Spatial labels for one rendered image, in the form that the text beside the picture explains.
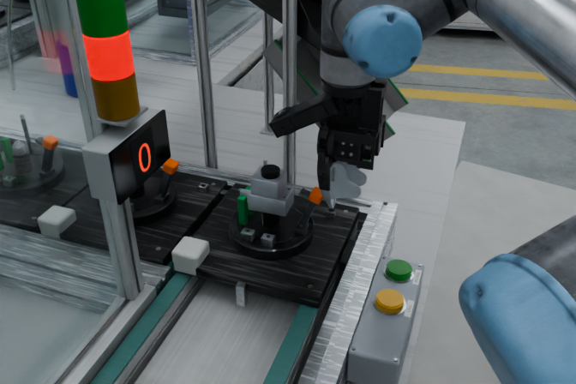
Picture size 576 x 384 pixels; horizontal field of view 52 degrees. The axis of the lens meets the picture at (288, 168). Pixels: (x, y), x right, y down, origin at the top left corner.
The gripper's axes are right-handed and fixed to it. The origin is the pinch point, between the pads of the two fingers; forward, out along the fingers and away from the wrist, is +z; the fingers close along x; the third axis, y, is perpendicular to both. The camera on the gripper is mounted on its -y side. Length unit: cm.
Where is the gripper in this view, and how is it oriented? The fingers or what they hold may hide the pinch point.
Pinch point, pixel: (327, 198)
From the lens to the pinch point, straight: 90.7
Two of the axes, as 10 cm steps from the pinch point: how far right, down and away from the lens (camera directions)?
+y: 9.4, 1.8, -2.9
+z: 0.0, 8.5, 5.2
